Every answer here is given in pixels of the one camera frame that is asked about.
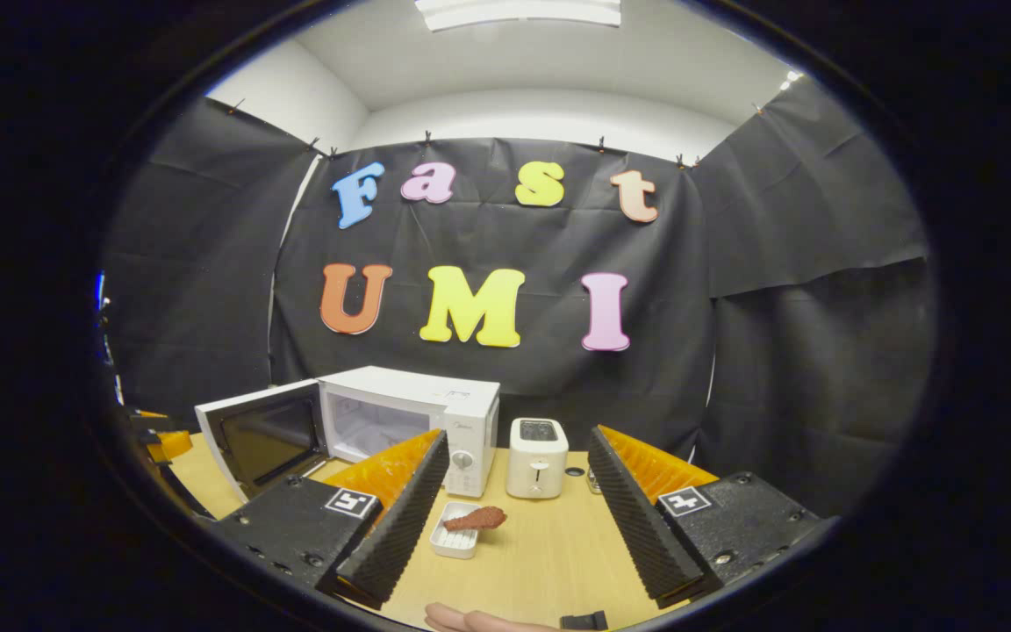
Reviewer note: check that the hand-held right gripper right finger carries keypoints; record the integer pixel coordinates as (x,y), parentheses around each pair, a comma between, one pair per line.
(637,527)

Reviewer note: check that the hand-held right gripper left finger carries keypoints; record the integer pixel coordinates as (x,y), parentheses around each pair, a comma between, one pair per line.
(400,527)

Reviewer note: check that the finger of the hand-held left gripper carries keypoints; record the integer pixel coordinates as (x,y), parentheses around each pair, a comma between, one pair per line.
(170,444)

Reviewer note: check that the brown meat piece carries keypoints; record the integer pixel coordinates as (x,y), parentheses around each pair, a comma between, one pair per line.
(479,519)

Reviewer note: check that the white microwave oven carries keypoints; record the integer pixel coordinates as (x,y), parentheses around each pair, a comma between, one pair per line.
(418,391)

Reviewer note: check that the small white rectangular dish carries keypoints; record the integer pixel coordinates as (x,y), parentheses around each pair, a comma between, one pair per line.
(453,544)

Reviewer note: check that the clear glass jar with spoon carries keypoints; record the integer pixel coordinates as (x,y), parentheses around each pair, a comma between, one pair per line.
(592,481)

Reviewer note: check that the white toaster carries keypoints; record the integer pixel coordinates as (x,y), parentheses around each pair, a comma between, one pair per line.
(536,465)

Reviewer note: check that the blue framed display board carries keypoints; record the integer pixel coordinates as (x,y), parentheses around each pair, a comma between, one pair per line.
(100,290)

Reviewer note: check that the black backdrop cloth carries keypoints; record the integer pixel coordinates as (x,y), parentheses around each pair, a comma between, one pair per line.
(514,237)

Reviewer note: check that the small ceiling light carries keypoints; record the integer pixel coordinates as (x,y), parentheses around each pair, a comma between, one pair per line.
(790,80)

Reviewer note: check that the long ceiling light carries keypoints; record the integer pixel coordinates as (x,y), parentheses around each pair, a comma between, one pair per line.
(514,10)

